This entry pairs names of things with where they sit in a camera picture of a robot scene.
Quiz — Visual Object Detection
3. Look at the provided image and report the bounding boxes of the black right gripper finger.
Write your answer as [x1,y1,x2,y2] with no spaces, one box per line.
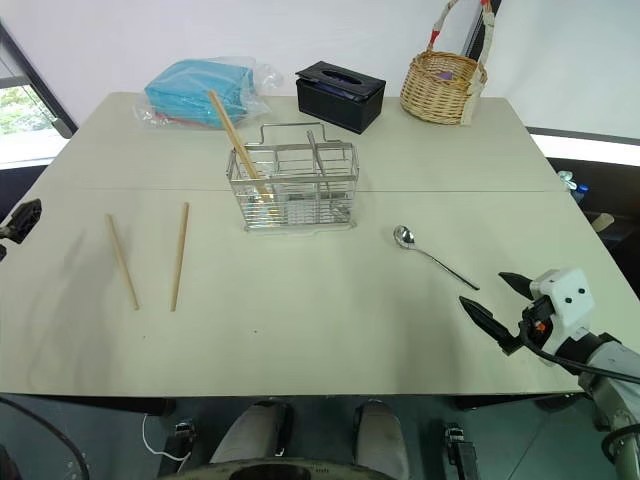
[459,295,517,356]
[498,271,536,302]

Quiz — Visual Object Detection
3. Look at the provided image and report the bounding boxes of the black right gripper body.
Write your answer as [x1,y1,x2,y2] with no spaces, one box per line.
[517,294,556,352]

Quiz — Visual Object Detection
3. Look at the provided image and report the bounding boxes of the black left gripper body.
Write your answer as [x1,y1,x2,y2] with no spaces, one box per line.
[0,198,43,246]

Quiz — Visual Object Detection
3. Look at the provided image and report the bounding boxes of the wooden chopstick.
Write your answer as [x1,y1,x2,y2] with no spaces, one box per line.
[169,201,192,313]
[207,89,274,202]
[104,213,142,312]

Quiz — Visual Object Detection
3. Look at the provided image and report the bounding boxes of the plastic bottle blue cap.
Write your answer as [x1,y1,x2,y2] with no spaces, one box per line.
[556,169,592,204]

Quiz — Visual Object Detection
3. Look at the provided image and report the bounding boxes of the metal spoon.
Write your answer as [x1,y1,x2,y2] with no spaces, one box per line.
[392,224,481,292]

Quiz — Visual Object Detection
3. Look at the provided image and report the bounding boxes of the black table caster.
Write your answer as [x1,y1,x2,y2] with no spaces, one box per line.
[441,422,482,480]
[160,415,199,480]

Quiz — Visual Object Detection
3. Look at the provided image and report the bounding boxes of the grey right robot leg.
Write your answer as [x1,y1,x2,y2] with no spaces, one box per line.
[353,398,409,480]

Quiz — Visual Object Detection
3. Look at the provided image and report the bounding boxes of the grey robot leg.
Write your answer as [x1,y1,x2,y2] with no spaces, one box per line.
[353,398,409,480]
[209,399,294,466]

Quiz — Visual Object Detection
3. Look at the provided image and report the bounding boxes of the blue folded cloths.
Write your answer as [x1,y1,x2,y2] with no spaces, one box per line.
[144,59,257,129]

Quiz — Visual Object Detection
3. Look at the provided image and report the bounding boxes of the black tissue box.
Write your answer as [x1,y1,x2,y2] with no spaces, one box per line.
[294,60,388,135]

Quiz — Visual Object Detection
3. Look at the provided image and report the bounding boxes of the black pole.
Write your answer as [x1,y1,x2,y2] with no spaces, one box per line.
[461,0,494,59]

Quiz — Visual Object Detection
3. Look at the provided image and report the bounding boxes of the grey left robot leg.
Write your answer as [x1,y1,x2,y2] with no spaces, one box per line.
[209,399,294,466]

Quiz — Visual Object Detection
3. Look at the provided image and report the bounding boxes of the dark round robot body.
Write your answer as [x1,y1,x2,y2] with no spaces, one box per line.
[172,461,352,480]

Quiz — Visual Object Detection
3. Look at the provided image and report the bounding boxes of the blue cloth in plastic bag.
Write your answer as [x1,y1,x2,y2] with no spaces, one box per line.
[131,55,286,133]

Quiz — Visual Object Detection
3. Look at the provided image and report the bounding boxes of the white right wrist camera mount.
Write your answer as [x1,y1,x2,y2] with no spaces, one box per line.
[529,267,594,356]

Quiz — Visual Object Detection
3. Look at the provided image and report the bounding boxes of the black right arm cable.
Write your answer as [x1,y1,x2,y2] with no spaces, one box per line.
[519,319,640,386]

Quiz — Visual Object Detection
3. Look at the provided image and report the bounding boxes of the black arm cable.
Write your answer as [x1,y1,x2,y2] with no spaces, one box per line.
[0,394,92,480]
[519,319,640,386]

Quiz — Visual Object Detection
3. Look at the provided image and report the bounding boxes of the window with black frame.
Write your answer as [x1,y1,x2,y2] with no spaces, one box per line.
[0,19,80,167]

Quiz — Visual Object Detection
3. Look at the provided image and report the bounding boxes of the wicker basket with handle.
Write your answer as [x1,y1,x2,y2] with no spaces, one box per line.
[399,0,498,128]

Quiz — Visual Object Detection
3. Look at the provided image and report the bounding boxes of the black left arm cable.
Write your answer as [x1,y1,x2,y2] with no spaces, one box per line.
[0,394,92,480]

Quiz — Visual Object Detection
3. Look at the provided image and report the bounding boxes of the metal wire cutlery caddy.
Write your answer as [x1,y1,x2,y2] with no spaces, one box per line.
[227,122,362,235]

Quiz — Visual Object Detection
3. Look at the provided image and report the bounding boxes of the white floor cable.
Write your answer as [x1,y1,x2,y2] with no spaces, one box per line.
[141,413,194,463]

